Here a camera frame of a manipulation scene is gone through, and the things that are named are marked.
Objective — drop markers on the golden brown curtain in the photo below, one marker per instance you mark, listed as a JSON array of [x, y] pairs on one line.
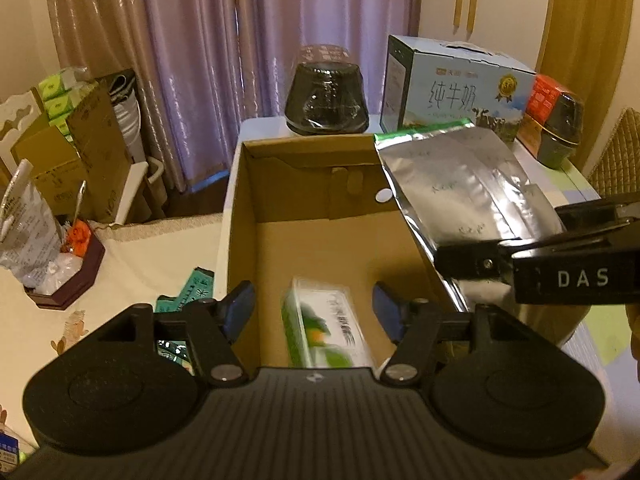
[[585, 35]]

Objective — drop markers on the dark red box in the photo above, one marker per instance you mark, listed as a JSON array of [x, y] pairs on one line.
[[75, 280]]

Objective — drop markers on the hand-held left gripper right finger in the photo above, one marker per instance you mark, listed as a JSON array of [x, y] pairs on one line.
[[386, 306]]

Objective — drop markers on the black wrapped pot gold band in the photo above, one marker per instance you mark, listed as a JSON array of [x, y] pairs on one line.
[[562, 127]]

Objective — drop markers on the green tissue pack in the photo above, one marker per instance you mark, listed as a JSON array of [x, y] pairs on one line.
[[60, 82], [57, 106], [62, 126]]

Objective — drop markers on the orange item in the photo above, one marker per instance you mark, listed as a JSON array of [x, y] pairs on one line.
[[77, 239]]

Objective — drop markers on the white carved chair back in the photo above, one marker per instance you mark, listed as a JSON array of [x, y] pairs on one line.
[[15, 117]]

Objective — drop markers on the white plastic bag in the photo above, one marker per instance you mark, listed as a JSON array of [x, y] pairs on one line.
[[27, 230]]

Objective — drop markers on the wicker chair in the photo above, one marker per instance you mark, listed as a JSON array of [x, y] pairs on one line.
[[617, 155]]

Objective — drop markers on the blue milk carton box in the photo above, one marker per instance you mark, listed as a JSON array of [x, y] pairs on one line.
[[450, 95]]

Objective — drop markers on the brown cardboard carton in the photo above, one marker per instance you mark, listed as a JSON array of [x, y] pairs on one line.
[[95, 150]]

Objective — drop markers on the white box floral print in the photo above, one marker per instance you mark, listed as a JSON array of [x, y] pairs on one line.
[[325, 325]]

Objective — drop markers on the blue white packet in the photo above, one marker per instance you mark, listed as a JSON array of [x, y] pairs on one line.
[[10, 447]]

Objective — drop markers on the brown cardboard box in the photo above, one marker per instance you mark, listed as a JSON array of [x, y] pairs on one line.
[[310, 240]]

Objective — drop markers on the silver foil bag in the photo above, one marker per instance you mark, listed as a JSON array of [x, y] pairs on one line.
[[450, 185]]

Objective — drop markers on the white furniture frame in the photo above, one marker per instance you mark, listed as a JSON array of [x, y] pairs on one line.
[[142, 180]]

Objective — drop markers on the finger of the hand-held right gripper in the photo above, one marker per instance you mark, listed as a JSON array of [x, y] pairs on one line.
[[600, 212], [470, 260]]

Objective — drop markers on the cream printed bedsheet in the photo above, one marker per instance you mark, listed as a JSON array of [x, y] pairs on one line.
[[135, 260]]

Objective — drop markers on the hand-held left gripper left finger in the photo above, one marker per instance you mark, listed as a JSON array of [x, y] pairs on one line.
[[240, 306]]

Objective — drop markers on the purple curtain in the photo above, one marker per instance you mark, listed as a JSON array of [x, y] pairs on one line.
[[225, 60]]

